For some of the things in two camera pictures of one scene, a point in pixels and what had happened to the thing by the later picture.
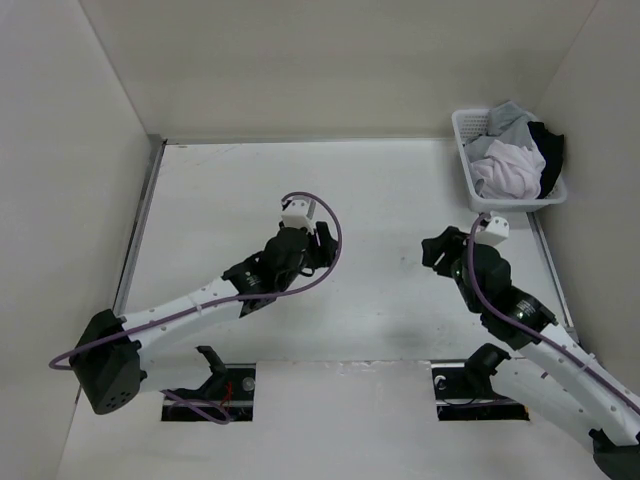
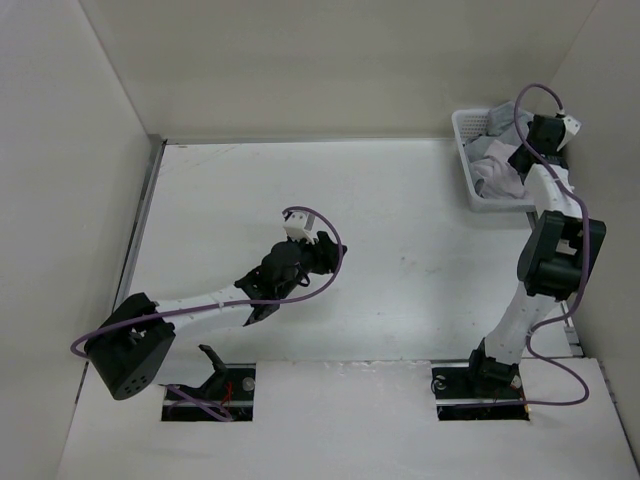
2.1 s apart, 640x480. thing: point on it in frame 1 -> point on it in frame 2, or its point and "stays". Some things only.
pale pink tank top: [509, 171] stays
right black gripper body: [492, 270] -> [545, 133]
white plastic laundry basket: [469, 124] stays
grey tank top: [506, 123] stays
